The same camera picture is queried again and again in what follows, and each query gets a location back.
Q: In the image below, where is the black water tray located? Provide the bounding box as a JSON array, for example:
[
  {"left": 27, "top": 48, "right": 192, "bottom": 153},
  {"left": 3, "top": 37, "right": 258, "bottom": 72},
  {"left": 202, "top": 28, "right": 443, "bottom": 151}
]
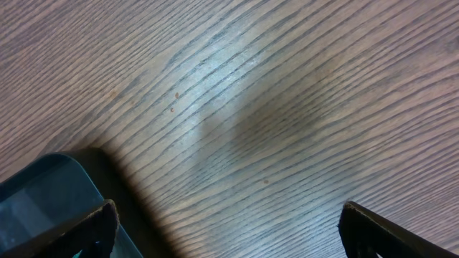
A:
[{"left": 1, "top": 152, "right": 154, "bottom": 257}]

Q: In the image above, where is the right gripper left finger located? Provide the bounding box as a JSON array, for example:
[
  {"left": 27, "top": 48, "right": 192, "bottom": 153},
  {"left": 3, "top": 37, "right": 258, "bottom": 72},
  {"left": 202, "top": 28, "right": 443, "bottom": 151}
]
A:
[{"left": 1, "top": 199, "right": 120, "bottom": 258}]

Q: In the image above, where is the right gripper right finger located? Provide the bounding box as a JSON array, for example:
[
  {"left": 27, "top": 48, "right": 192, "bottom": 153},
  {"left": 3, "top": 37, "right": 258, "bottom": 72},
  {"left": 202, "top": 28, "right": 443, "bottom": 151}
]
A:
[{"left": 338, "top": 201, "right": 458, "bottom": 258}]

